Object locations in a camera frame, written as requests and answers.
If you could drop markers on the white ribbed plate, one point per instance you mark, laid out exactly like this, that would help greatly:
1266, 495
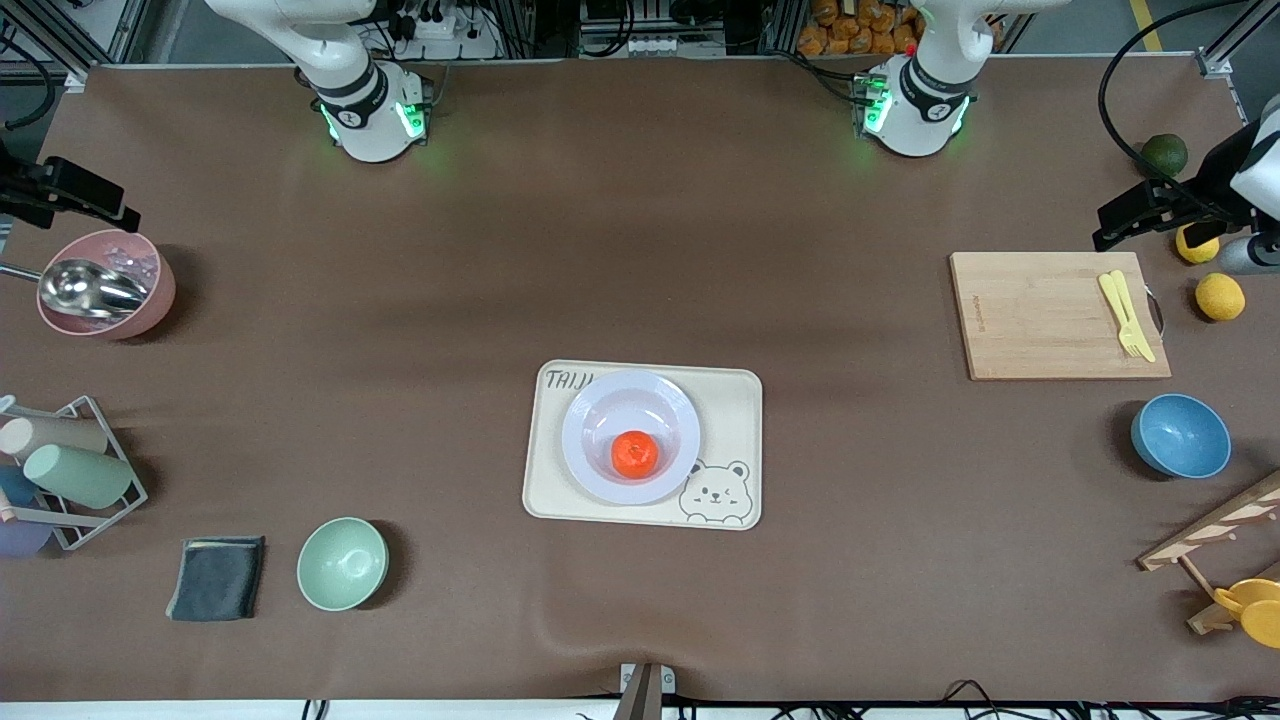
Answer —
640, 400

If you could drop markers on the orange fruit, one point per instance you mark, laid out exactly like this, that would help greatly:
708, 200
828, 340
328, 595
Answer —
635, 454

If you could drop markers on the green lime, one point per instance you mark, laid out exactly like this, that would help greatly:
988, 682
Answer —
1165, 155

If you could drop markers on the yellow lemon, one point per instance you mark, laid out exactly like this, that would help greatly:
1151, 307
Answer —
1220, 296
1195, 250

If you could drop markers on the metal scoop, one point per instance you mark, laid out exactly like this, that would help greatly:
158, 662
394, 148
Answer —
90, 288

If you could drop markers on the yellow plastic fork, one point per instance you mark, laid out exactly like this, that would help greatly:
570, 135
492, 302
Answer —
1120, 312

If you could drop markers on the yellow plastic knife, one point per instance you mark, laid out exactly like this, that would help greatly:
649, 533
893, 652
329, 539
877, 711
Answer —
1137, 320

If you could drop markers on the pink bowl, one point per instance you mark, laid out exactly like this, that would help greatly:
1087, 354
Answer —
150, 300

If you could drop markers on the wooden cutting board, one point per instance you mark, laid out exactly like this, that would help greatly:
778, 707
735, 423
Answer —
1030, 315

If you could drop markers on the blue bowl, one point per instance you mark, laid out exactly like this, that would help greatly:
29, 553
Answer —
1181, 436

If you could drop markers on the beige cup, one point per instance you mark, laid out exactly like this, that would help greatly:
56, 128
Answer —
55, 435

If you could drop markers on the mint green cup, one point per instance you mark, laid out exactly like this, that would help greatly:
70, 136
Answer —
80, 476

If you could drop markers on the blue cup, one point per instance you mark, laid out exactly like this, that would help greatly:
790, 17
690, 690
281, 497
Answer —
15, 487

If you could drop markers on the wooden drying rack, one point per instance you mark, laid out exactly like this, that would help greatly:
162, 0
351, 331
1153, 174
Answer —
1215, 530

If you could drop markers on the purple cup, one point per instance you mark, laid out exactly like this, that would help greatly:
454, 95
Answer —
20, 538

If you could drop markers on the orange snack bags pile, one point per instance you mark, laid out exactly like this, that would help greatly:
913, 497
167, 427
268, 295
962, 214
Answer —
860, 28

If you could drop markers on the white power strip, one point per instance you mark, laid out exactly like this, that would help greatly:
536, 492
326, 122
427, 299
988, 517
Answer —
445, 35

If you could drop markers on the dark grey folded cloth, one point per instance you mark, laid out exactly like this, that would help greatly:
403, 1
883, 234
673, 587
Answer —
217, 578

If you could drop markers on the yellow cup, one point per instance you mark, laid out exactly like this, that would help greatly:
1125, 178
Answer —
1258, 608

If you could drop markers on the mint green bowl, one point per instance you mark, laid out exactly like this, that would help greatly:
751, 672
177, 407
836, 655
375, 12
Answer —
342, 563

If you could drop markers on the cream bear print tray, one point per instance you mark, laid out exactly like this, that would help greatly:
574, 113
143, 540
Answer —
730, 410

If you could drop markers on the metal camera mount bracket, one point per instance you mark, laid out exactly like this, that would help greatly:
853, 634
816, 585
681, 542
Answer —
645, 690

